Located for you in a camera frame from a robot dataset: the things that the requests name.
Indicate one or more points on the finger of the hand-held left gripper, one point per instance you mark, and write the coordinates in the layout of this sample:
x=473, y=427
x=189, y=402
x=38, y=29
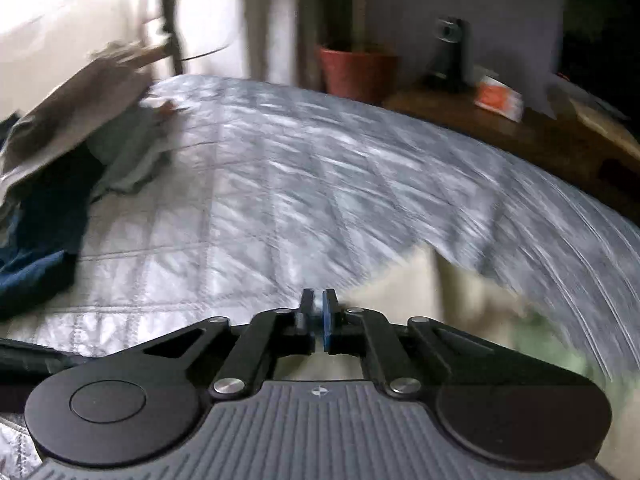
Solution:
x=35, y=357

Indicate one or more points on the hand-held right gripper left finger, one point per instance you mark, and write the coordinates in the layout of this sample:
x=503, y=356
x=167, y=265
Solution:
x=305, y=310

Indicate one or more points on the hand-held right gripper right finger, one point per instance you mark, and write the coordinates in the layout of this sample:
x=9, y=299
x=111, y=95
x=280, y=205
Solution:
x=327, y=320

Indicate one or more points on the beige garment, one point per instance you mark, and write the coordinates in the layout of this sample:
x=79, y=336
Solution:
x=400, y=280

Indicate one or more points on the silver quilted blanket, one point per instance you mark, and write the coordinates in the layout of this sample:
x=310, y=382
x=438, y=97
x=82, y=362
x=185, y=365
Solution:
x=300, y=170

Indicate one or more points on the blue garment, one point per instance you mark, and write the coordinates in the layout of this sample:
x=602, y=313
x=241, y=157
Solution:
x=45, y=210

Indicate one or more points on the grey-green garment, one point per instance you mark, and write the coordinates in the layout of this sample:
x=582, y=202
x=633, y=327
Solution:
x=135, y=150

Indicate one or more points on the terracotta plant pot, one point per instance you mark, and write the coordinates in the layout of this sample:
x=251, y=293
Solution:
x=357, y=72

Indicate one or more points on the brown garment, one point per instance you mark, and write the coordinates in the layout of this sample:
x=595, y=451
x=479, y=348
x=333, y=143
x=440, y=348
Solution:
x=75, y=110

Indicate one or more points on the orange and white box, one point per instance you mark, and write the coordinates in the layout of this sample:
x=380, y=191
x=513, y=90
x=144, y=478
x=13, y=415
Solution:
x=497, y=97

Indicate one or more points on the wooden tv stand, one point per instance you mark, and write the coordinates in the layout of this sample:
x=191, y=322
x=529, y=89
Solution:
x=560, y=145

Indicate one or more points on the black tabletop device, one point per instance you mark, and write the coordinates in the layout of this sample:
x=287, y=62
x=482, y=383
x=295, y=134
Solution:
x=450, y=55

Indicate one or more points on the tall green houseplant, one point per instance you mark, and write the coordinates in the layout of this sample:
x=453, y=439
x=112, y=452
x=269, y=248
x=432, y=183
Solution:
x=340, y=5

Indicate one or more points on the black standing fan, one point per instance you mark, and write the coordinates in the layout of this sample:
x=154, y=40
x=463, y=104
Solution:
x=170, y=15

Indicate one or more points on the black television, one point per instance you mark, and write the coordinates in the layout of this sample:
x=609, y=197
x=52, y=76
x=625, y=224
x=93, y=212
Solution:
x=600, y=10

